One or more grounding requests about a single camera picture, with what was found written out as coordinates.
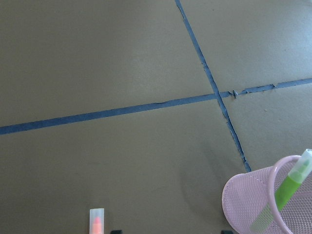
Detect pink mesh pen holder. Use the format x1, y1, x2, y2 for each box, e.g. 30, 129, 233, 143
222, 156, 312, 234

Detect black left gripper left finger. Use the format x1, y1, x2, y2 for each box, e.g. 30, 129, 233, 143
111, 230, 122, 234

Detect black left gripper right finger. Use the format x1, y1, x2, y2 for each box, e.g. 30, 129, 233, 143
221, 230, 231, 234

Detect orange highlighter pen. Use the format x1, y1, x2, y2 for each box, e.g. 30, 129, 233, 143
89, 208, 105, 234

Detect green highlighter pen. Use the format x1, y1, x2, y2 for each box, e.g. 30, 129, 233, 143
250, 149, 312, 233

